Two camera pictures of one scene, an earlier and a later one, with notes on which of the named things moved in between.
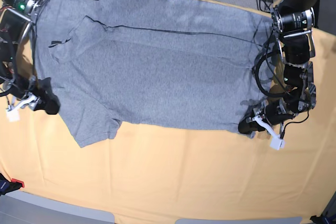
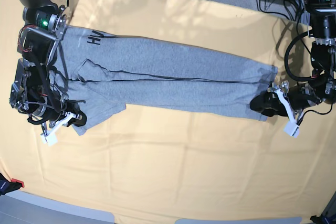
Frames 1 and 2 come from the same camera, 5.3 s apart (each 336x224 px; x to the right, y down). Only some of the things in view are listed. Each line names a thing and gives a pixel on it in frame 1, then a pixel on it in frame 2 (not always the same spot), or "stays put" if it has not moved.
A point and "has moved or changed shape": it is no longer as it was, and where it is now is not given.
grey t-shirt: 109,55 has moved or changed shape
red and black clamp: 6,186 stays put
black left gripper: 24,86 → 44,112
